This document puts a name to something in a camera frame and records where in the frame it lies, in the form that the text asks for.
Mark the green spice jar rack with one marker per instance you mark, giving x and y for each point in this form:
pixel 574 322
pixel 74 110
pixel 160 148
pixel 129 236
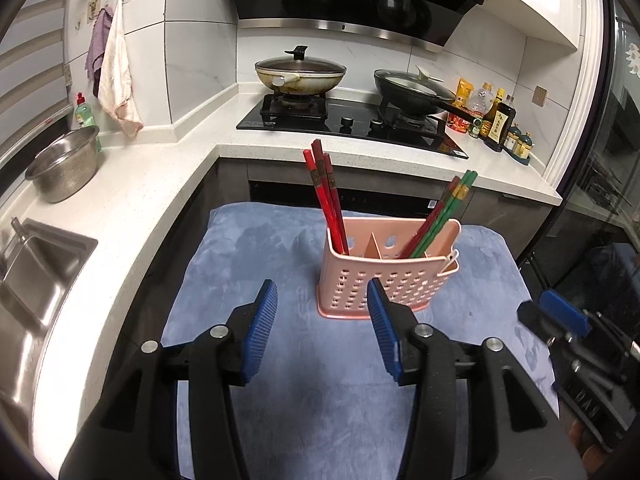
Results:
pixel 520 145

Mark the red seasoning packet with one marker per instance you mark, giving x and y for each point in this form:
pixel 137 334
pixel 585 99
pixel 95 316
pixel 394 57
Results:
pixel 457 120

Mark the clear oil bottle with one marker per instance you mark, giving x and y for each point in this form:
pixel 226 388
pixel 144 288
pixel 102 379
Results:
pixel 482 102

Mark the white wall cabinet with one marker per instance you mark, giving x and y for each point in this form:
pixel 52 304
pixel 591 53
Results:
pixel 550 0

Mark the purple hanging cloth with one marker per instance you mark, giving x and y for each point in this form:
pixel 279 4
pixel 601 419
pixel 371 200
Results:
pixel 97 45

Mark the green dish soap bottle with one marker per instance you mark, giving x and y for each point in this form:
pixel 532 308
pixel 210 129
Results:
pixel 85 116

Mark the white hanging towel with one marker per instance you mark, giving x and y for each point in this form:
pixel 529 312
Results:
pixel 117 75

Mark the black frying pan with lid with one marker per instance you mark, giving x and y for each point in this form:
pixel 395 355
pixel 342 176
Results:
pixel 410 95

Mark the small dark condiment bottle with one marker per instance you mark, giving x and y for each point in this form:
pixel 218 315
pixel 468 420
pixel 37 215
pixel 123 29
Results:
pixel 475 128

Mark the dark glass door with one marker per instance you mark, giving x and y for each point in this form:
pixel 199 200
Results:
pixel 610 160

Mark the black built-in appliance panel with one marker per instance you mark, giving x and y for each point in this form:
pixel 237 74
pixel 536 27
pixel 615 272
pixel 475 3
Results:
pixel 280 193

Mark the beige wok with lid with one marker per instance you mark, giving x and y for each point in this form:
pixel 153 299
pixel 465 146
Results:
pixel 300 75

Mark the brown wall switch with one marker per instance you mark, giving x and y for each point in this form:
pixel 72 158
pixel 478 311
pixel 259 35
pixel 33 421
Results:
pixel 540 95

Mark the metal colander bowl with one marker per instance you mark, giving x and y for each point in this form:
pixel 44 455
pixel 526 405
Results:
pixel 60 165

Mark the grey-blue plush mat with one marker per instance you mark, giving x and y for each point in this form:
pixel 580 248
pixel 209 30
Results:
pixel 240 240

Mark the metal sink faucet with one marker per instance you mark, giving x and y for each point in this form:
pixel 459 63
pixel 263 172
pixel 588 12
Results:
pixel 18 231

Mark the dark soy sauce bottle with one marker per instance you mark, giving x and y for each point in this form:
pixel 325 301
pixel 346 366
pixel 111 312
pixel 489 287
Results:
pixel 500 119

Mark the window blinds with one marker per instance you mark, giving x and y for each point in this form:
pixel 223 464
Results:
pixel 30 60

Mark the stainless steel sink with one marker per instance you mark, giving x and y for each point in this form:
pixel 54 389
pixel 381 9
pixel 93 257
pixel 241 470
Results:
pixel 40 270

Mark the pink perforated utensil basket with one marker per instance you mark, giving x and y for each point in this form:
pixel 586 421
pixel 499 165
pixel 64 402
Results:
pixel 350 270

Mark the green chopstick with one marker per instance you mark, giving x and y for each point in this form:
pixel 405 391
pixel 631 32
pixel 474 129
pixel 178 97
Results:
pixel 443 210
pixel 466 182

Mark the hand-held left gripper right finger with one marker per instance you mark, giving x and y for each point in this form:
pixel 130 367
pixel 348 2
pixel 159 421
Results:
pixel 382 330

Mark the dark red chopstick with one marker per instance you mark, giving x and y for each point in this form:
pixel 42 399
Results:
pixel 417 240
pixel 321 160
pixel 446 192

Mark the yellow seasoning packet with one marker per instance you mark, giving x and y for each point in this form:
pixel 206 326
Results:
pixel 465 92

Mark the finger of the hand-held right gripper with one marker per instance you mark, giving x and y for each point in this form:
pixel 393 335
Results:
pixel 565 312
pixel 535 320

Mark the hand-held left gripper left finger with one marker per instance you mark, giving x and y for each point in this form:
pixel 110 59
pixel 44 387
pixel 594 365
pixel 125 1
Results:
pixel 260 330

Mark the person's right hand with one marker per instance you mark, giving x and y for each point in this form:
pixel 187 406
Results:
pixel 585 442

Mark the black gas stove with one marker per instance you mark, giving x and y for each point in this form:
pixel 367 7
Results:
pixel 350 110

